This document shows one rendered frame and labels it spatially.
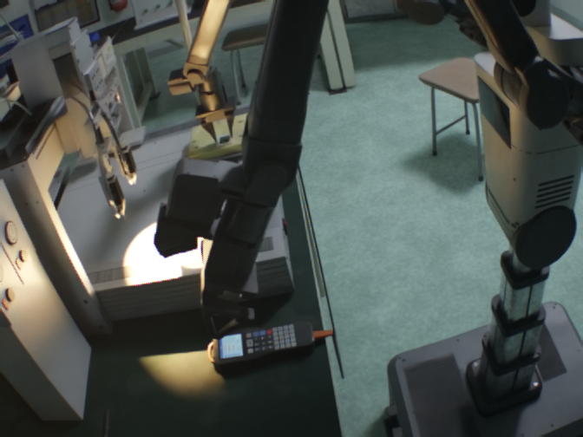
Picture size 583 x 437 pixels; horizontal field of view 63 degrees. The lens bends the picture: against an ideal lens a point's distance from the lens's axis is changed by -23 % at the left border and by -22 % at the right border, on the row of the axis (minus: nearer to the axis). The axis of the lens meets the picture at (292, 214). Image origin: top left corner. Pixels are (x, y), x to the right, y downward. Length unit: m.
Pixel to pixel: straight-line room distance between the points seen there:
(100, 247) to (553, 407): 1.28
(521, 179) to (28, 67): 1.00
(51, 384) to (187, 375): 0.30
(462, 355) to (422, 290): 0.63
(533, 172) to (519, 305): 0.41
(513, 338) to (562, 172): 0.50
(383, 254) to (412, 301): 0.31
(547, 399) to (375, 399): 0.67
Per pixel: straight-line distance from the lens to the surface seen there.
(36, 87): 1.20
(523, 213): 1.03
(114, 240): 1.37
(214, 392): 1.09
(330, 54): 3.64
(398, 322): 2.13
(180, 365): 1.16
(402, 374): 1.65
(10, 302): 0.99
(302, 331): 1.11
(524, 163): 0.95
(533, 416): 1.55
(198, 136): 1.57
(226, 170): 0.69
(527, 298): 1.27
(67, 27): 1.14
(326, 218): 2.64
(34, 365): 1.04
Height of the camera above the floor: 1.58
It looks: 36 degrees down
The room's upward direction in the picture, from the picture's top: 14 degrees counter-clockwise
